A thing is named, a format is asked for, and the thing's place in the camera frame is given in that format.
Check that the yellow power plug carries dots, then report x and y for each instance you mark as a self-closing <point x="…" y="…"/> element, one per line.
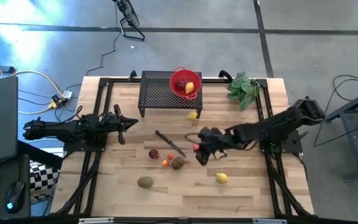
<point x="53" y="104"/>

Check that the yellow toy lemon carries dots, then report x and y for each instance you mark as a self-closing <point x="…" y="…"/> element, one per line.
<point x="222" y="178"/>
<point x="190" y="87"/>
<point x="192" y="115"/>

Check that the small red-orange toy fruit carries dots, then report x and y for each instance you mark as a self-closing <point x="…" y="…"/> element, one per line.
<point x="170" y="156"/>

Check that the black floor fan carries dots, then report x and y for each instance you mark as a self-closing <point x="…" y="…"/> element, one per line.
<point x="129" y="15"/>

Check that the green plant in white pot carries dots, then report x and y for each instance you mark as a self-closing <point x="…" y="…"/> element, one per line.
<point x="242" y="90"/>

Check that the black computer mouse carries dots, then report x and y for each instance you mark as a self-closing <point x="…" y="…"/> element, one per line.
<point x="14" y="196"/>

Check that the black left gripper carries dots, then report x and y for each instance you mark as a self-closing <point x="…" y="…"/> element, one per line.
<point x="111" y="124"/>

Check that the olive green toy kiwi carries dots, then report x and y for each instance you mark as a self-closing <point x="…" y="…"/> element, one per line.
<point x="145" y="182"/>

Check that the silver aluminium bracket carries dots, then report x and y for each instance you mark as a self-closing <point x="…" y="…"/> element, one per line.
<point x="96" y="220"/>
<point x="269" y="221"/>

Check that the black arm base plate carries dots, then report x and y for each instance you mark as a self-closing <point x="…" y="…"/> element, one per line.
<point x="287" y="147"/>
<point x="82" y="147"/>

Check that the dark red toy apple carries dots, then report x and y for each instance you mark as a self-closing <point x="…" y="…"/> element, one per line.
<point x="153" y="153"/>
<point x="181" y="85"/>

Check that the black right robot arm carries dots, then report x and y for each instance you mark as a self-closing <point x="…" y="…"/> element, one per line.
<point x="275" y="130"/>

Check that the grey power adapter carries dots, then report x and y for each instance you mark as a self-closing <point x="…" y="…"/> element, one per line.
<point x="67" y="94"/>

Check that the black perforated metal shelf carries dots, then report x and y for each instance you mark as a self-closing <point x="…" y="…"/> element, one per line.
<point x="154" y="93"/>

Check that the black-white checkered board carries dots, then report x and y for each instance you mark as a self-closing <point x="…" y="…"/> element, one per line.
<point x="43" y="179"/>

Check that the small yellow-red toy pear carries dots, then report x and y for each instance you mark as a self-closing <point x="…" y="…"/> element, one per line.
<point x="165" y="163"/>
<point x="195" y="147"/>

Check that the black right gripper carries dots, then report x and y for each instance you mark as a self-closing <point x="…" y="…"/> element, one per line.
<point x="221" y="141"/>

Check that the black metal rig frame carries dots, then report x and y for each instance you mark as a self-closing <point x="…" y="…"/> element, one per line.
<point x="104" y="81"/>

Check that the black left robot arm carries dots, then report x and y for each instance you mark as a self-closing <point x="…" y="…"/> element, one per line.
<point x="57" y="129"/>

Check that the red plastic colander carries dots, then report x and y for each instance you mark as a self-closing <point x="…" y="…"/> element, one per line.
<point x="179" y="75"/>

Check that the brown sliceable toy kiwi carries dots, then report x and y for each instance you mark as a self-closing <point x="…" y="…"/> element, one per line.
<point x="177" y="163"/>

